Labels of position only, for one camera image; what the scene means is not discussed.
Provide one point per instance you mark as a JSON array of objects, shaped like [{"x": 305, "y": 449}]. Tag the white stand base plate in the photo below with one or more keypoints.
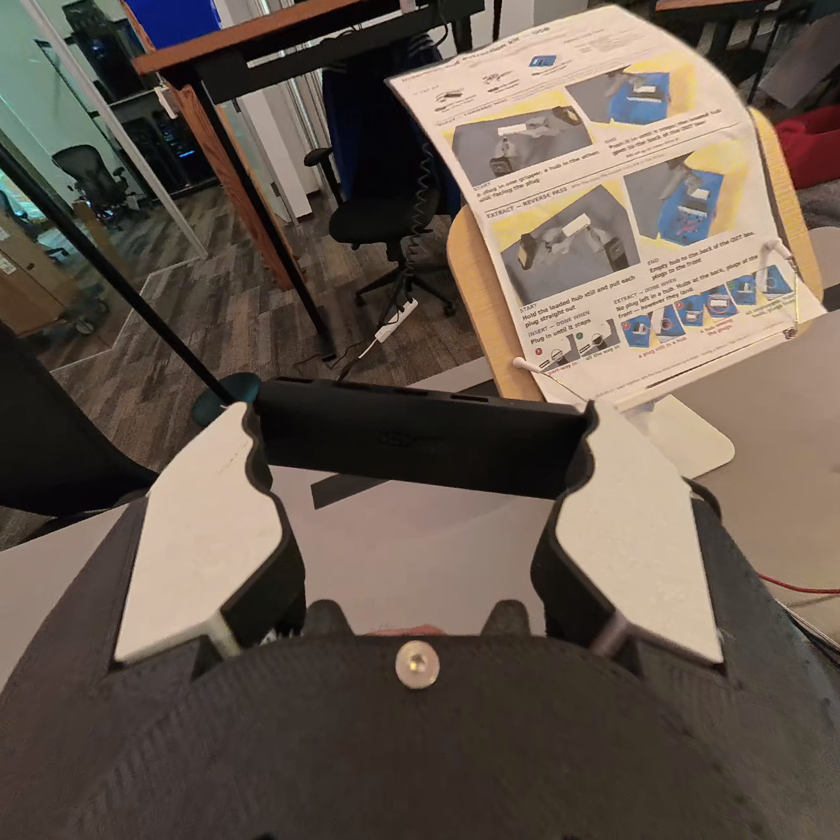
[{"x": 689, "y": 440}]

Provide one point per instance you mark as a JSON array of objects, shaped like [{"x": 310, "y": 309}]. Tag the black chair with blue jacket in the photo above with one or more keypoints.
[{"x": 381, "y": 197}]

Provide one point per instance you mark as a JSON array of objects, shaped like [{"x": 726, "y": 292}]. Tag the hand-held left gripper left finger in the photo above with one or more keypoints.
[{"x": 197, "y": 551}]

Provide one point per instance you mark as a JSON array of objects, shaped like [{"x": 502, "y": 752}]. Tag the white power strip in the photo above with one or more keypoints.
[{"x": 394, "y": 319}]

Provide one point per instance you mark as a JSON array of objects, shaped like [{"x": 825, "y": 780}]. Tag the black usb hub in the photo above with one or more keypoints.
[{"x": 420, "y": 440}]

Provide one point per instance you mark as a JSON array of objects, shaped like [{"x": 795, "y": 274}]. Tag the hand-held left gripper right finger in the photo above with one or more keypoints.
[{"x": 643, "y": 551}]

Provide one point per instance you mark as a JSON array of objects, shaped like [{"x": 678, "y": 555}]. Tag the printed instruction sheet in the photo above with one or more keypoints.
[{"x": 617, "y": 197}]

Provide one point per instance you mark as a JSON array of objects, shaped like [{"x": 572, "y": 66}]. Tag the tall wooden standing desk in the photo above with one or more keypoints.
[{"x": 236, "y": 46}]

